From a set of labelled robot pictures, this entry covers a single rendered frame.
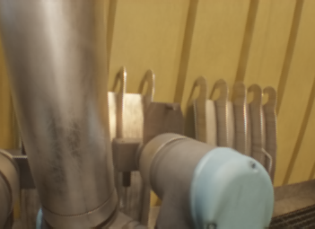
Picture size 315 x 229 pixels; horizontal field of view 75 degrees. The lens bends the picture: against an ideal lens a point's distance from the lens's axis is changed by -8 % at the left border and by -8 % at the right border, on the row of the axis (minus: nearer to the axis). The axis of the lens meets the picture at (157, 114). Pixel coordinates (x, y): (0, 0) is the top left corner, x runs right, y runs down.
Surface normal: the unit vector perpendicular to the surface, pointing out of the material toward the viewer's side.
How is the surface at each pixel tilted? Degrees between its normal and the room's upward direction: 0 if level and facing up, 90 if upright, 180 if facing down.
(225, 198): 73
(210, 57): 90
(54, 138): 99
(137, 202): 83
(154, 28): 90
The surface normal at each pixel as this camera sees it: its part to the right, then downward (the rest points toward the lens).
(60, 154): 0.18, 0.42
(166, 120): 0.39, 0.06
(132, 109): 0.39, -0.19
